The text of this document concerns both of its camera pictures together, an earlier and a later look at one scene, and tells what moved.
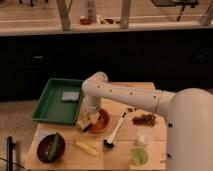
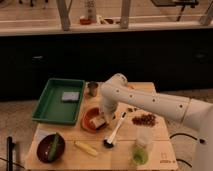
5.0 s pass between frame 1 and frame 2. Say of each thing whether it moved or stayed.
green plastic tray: stayed
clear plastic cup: stayed
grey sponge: stayed
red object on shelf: stayed
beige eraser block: moved
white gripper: moved
